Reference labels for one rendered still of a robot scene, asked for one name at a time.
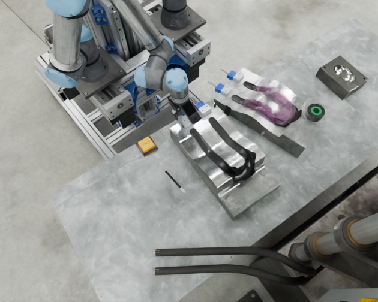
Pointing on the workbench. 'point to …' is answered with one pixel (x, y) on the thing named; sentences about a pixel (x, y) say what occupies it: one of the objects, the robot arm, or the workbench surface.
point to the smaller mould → (341, 77)
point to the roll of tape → (314, 112)
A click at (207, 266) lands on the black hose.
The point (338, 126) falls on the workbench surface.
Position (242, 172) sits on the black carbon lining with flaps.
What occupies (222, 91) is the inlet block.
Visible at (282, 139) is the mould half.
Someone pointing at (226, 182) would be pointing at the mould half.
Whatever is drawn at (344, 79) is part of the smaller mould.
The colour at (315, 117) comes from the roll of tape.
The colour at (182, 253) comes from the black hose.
